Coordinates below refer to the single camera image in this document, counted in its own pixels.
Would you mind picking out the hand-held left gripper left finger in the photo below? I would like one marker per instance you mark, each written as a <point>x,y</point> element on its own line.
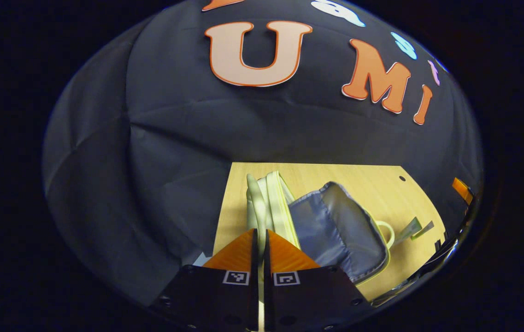
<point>225,304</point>

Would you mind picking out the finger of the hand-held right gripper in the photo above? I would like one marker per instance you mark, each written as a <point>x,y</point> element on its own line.
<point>462,190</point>

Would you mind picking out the cream suitcase with grey lining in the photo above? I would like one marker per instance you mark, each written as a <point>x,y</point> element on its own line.
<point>335,230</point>

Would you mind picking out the black backdrop cloth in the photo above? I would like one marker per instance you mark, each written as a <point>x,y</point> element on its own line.
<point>174,138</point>

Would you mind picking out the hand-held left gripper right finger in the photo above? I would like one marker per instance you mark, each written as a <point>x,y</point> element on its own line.
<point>303,304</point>

